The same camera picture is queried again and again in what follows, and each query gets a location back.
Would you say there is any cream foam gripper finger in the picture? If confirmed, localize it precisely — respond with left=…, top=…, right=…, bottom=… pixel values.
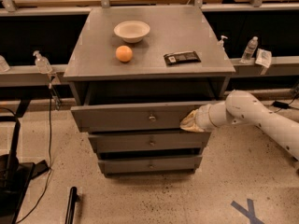
left=180, top=110, right=203, bottom=133

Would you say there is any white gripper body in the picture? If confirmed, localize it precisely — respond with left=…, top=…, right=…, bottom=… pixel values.
left=195, top=102, right=231, bottom=131

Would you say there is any grey top drawer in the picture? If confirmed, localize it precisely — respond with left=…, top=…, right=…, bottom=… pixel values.
left=71, top=101, right=207, bottom=133

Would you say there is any grey drawer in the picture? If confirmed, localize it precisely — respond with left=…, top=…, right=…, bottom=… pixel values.
left=89, top=130, right=210, bottom=153
left=98, top=155, right=202, bottom=175
left=71, top=101, right=207, bottom=133

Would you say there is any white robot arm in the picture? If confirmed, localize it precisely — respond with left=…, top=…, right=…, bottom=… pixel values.
left=180, top=91, right=299, bottom=160

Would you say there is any grey middle drawer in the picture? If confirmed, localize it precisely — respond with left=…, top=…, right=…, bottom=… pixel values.
left=89, top=130, right=210, bottom=153

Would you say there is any grey bottom drawer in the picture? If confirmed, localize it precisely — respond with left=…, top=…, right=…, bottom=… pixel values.
left=98, top=155, right=202, bottom=175

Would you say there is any grey drawer cabinet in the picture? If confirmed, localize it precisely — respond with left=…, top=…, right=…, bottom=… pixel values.
left=63, top=5, right=236, bottom=177

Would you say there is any black power adapter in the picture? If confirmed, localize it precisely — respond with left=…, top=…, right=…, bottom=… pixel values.
left=272, top=101, right=290, bottom=109

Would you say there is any black snack bar packet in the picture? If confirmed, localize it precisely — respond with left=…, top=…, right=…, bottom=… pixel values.
left=164, top=51, right=201, bottom=66

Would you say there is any clear water bottle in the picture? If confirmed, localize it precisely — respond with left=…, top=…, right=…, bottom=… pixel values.
left=240, top=36, right=258, bottom=63

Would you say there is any small pump bottle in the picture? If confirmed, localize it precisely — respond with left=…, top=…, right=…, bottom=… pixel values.
left=218, top=35, right=228, bottom=50

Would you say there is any white paper packet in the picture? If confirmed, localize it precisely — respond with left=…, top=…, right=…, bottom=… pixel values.
left=255, top=49, right=272, bottom=68

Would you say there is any orange fruit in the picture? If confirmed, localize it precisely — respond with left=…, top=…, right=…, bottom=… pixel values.
left=116, top=46, right=133, bottom=63

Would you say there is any white ceramic bowl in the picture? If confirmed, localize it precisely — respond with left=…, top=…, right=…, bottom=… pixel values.
left=114, top=21, right=150, bottom=44

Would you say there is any black bar on floor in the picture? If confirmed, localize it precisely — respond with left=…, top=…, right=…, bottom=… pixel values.
left=64, top=187, right=78, bottom=224

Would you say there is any clear sanitizer pump bottle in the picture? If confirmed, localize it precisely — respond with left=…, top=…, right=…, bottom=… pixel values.
left=33, top=50, right=52, bottom=74

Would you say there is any black stand base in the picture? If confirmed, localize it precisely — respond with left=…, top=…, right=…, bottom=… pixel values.
left=0, top=108, right=50, bottom=224

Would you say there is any black cable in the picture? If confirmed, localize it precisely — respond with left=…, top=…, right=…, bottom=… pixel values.
left=15, top=83, right=54, bottom=224

